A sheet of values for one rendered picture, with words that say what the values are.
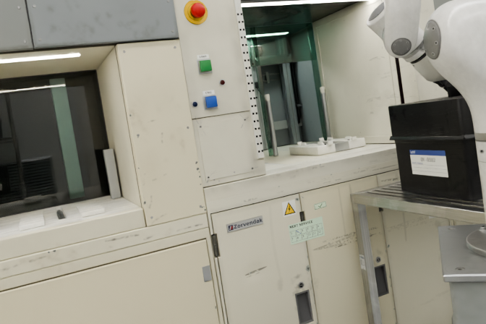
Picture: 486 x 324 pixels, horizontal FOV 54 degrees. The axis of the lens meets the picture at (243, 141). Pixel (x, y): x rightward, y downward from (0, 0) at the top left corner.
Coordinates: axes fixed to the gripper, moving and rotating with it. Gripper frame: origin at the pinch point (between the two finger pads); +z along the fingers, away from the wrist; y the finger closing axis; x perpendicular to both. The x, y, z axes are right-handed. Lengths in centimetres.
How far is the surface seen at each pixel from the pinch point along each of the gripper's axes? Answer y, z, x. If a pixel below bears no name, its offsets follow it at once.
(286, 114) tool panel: 119, 2, 0
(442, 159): -5.5, 3.2, 21.6
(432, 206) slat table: -8.2, 5.5, 34.1
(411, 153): 6.4, 2.3, 20.8
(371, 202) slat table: 15.0, 4.9, 36.6
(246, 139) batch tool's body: 25, -34, 42
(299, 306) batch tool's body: 26, 9, 73
